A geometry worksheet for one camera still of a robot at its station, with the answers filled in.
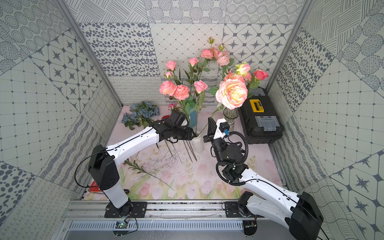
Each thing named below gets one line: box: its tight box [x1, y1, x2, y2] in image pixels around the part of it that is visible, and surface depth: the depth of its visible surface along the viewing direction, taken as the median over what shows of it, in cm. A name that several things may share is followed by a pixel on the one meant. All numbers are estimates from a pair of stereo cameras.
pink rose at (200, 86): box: [194, 80, 209, 135], surface depth 69 cm
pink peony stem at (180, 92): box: [159, 71, 197, 137], surface depth 65 cm
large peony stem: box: [196, 74, 259, 137], surface depth 36 cm
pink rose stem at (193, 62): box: [184, 57, 199, 87], surface depth 88 cm
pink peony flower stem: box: [198, 36, 214, 82], surface depth 84 cm
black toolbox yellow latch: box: [239, 87, 284, 145], surface depth 91 cm
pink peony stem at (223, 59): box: [217, 44, 231, 80], surface depth 80 cm
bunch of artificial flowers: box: [121, 101, 160, 130], surface depth 110 cm
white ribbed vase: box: [192, 131, 205, 153], surface depth 85 cm
